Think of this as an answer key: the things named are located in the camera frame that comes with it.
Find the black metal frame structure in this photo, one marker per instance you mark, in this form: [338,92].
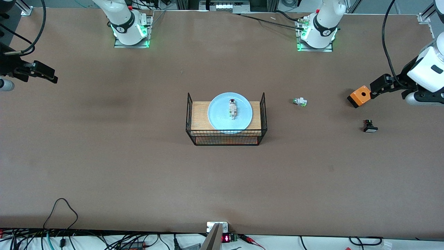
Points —
[225,5]

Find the light blue round plate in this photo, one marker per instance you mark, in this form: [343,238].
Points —
[220,114]

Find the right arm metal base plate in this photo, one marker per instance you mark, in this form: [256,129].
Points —
[119,43]

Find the red clip lead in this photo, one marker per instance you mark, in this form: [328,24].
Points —
[249,239]

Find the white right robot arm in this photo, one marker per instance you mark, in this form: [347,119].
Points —
[128,26]

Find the aluminium corner bracket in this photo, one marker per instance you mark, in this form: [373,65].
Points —
[424,18]
[26,11]

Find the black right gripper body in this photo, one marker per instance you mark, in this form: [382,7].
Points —
[7,65]

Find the red push button switch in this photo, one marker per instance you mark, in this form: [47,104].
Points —
[232,109]

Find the red digit display module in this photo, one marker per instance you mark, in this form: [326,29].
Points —
[227,238]

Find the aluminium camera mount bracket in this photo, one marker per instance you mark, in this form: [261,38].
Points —
[213,236]

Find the black square push button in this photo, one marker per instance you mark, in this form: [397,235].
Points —
[370,127]

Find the green push button switch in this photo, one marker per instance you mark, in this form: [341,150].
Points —
[300,102]

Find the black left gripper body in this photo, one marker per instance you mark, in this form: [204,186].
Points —
[403,77]

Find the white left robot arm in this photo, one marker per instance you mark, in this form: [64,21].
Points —
[322,27]

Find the orange button enclosure box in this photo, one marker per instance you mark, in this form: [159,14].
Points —
[360,96]

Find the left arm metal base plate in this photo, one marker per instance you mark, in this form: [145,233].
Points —
[314,49]

